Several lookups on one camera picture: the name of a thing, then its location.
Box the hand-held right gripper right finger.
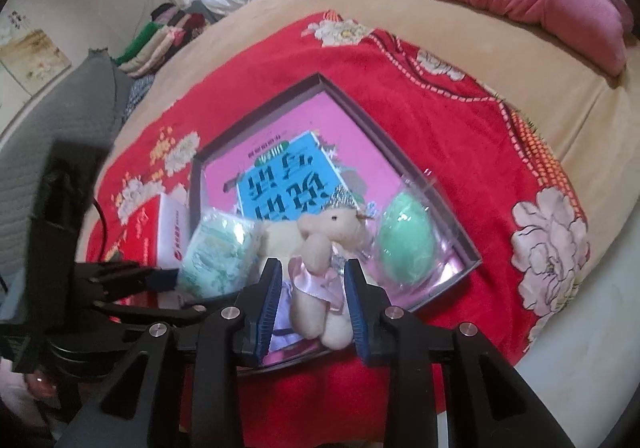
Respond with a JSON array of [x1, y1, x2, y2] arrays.
[[342, 258, 576, 448]]

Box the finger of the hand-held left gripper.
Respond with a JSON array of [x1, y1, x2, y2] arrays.
[[75, 262, 180, 301], [92, 300, 208, 326]]

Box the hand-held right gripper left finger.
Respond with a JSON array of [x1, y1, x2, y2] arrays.
[[65, 257, 283, 448]]

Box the pale green tissue pack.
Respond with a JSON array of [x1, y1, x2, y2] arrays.
[[177, 208, 266, 301]]

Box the cream plush bear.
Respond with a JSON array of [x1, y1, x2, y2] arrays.
[[290, 190, 376, 349]]

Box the green egg sponge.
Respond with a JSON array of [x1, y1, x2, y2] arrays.
[[372, 173, 453, 289]]

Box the grey cardboard box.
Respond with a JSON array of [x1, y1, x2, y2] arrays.
[[187, 73, 483, 369]]

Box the red tissue pack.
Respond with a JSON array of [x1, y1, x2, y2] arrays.
[[117, 193, 193, 269]]

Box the grey quilted cover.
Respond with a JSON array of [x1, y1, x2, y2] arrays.
[[0, 48, 133, 249]]

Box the blue patterned cloth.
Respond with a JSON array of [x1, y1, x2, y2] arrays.
[[122, 75, 156, 121]]

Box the pink book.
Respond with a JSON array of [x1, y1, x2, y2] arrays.
[[202, 90, 451, 359]]

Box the pile of folded clothes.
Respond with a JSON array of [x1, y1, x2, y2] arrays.
[[112, 0, 226, 76]]

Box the red floral blanket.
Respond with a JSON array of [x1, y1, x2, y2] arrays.
[[85, 10, 593, 416]]

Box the beige bed sheet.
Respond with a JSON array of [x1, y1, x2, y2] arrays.
[[112, 0, 640, 179]]

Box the black cable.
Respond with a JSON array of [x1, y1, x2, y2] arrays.
[[92, 198, 110, 264]]

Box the beige floral wall picture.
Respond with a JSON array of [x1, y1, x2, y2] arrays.
[[0, 10, 73, 96]]

